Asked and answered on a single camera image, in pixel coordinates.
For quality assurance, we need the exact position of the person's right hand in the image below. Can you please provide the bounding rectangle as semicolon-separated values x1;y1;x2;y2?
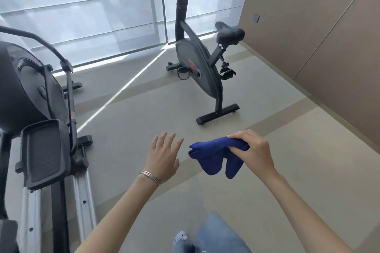
227;129;278;178

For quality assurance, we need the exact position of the person's left forearm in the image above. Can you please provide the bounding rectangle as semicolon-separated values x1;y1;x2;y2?
74;172;163;253

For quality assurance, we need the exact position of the black power cable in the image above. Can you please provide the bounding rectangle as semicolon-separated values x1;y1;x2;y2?
177;65;191;80

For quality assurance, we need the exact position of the black elliptical trainer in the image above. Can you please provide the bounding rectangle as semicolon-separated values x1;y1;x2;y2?
0;26;97;253

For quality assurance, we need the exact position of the white and blue shoe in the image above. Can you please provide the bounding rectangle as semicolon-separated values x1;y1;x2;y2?
173;231;194;253

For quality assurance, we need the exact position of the person's right forearm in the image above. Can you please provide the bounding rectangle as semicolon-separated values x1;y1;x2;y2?
261;170;354;253

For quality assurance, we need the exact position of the wide grey window blind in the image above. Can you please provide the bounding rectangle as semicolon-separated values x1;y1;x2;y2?
0;0;166;68

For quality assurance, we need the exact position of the blue jeans leg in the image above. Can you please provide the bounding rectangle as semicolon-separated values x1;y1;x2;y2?
191;211;253;253

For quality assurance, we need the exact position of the person's left hand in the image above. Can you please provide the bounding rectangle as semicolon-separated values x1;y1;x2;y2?
144;132;184;184

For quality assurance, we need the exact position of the blue cloth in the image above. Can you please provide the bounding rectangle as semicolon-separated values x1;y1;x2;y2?
188;136;250;180

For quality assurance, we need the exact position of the black exercise bike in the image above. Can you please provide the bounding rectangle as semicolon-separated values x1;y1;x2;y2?
156;0;246;126

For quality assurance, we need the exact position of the silver bracelet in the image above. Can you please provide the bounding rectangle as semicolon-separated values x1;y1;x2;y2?
139;170;163;188

